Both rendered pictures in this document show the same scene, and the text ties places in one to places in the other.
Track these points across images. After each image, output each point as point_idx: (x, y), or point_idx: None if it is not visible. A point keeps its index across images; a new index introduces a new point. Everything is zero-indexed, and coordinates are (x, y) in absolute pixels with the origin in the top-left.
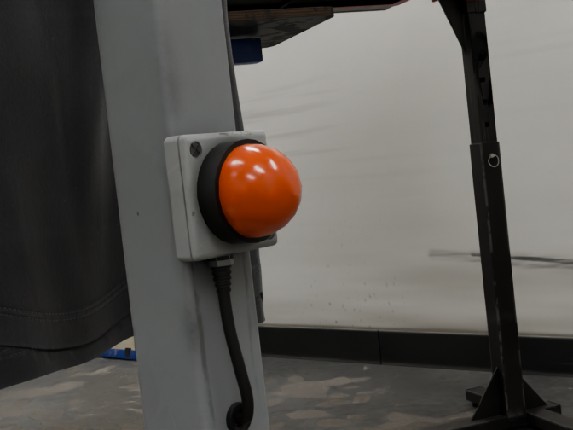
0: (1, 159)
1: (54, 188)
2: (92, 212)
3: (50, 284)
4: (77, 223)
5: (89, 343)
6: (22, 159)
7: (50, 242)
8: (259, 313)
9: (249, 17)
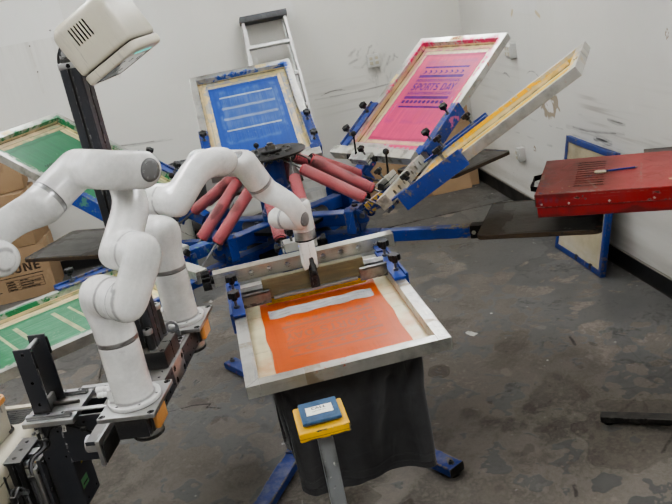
0: (350, 441)
1: (366, 442)
2: (377, 445)
3: (365, 463)
4: (373, 448)
5: (377, 473)
6: (356, 439)
7: (365, 454)
8: (433, 464)
9: (551, 235)
